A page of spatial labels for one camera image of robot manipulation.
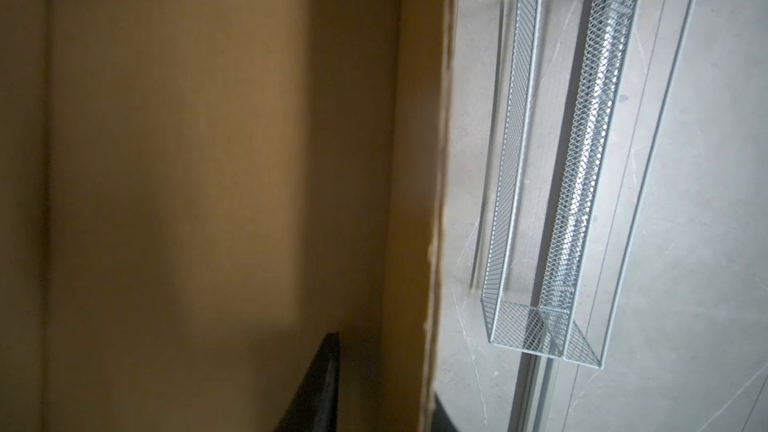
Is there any cardboard sheet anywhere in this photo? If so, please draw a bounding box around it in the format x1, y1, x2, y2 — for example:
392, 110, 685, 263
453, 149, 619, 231
1, 0, 456, 431

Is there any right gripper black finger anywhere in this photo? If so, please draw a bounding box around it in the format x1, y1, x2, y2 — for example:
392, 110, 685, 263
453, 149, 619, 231
275, 332, 341, 432

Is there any white wire mesh basket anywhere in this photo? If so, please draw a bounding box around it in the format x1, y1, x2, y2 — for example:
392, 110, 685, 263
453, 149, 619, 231
478, 0, 640, 369

